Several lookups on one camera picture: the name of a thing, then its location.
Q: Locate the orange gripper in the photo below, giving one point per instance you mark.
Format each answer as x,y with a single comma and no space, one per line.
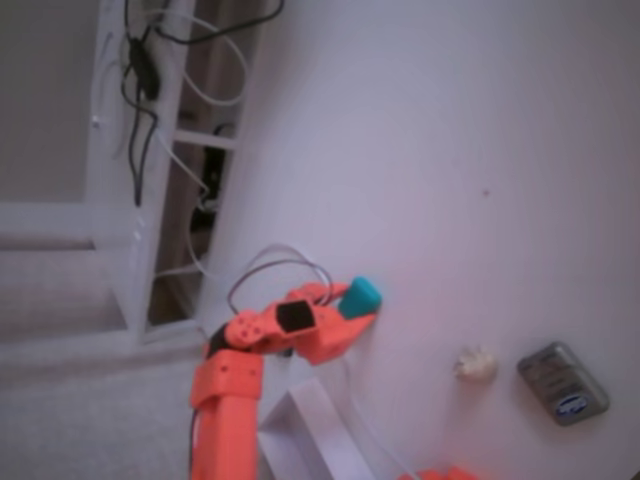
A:
336,339

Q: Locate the green cube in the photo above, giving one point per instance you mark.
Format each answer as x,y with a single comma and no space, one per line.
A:
360,297

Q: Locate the orange robot base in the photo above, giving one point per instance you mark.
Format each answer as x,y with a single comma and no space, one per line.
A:
445,474

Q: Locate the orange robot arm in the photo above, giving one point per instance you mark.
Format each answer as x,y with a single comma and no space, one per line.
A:
227,410

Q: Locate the white cardboard box bin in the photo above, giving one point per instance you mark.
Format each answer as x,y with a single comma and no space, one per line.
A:
320,420

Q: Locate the cream bear figurine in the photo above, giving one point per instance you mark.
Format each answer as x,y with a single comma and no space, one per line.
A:
475,364

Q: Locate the grey metal tin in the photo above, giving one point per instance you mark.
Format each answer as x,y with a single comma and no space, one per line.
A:
562,382

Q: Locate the white furniture frame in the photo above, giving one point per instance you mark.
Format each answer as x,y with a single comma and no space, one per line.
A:
105,150

